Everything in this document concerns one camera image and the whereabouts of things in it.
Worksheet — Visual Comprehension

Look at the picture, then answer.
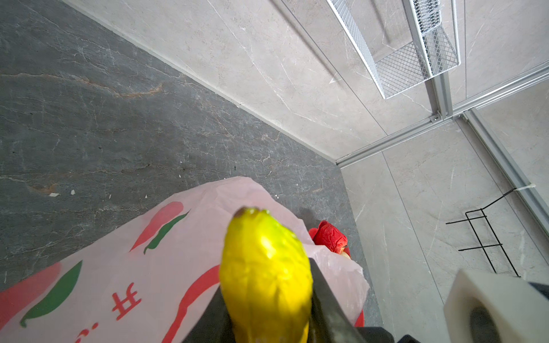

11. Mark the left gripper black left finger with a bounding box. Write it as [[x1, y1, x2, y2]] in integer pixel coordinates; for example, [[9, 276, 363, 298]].
[[182, 288, 236, 343]]

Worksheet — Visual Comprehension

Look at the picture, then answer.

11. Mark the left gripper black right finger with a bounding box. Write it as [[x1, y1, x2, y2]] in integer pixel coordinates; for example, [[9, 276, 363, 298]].
[[307, 258, 395, 342]]

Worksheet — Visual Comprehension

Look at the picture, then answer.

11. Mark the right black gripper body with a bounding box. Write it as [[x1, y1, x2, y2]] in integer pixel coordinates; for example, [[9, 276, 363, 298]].
[[443, 270, 548, 342]]

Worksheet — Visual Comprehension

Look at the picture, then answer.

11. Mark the yellow fake banana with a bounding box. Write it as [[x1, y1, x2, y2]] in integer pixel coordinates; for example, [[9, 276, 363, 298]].
[[219, 207, 313, 342]]

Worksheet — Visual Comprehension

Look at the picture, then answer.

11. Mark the pink plastic bag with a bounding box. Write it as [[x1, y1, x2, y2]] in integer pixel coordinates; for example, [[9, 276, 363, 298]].
[[1, 177, 370, 342]]

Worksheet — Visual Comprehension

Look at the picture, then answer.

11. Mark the red flower-shaped plastic bowl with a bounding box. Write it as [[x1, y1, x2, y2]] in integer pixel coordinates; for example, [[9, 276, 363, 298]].
[[309, 221, 370, 327]]

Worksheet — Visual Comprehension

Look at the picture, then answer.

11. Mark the black wire hook rack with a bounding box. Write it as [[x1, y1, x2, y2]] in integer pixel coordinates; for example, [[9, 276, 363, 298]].
[[445, 188, 521, 278]]

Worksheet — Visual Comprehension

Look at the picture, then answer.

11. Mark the white wire mesh basket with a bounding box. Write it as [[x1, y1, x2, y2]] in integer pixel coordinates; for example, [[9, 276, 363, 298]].
[[327, 1, 461, 99]]

